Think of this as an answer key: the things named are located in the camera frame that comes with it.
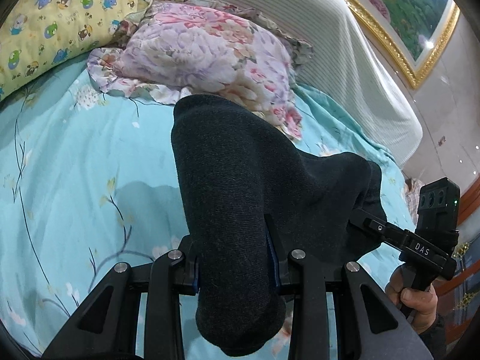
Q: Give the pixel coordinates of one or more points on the pink purple floral pillow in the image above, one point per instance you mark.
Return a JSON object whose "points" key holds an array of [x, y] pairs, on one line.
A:
{"points": [[171, 49]]}

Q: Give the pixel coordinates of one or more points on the yellow cartoon print pillow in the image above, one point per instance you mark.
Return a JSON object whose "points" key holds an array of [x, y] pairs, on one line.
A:
{"points": [[38, 35]]}

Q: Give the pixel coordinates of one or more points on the gold framed landscape painting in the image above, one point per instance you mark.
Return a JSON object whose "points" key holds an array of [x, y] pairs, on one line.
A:
{"points": [[413, 32]]}

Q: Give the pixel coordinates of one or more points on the striped plaid cloth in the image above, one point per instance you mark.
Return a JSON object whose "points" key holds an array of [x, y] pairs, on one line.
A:
{"points": [[411, 194]]}

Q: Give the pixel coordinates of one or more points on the black pants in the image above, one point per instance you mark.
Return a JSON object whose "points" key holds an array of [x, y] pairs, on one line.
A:
{"points": [[239, 177]]}

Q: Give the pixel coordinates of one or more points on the black camera box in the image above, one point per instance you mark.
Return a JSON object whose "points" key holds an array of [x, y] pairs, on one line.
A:
{"points": [[438, 213]]}

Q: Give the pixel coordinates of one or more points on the person's right hand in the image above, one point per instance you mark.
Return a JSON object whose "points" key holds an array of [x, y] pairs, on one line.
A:
{"points": [[424, 303]]}

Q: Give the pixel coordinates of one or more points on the light blue floral bedsheet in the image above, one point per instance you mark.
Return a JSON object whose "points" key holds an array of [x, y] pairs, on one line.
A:
{"points": [[89, 180]]}

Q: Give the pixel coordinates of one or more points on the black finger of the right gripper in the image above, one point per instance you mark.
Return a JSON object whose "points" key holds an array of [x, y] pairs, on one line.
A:
{"points": [[378, 229]]}

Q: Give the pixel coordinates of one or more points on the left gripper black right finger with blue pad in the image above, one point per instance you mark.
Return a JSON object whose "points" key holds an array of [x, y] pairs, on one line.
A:
{"points": [[300, 279]]}

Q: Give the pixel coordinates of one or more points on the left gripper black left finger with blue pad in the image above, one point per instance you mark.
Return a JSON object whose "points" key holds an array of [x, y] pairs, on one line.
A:
{"points": [[173, 275]]}

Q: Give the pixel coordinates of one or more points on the beige ribbed headboard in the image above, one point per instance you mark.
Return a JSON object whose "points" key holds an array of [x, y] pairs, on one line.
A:
{"points": [[344, 66]]}

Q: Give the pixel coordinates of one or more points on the dark jacket sleeve forearm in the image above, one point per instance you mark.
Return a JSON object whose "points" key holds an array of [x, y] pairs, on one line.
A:
{"points": [[434, 338]]}

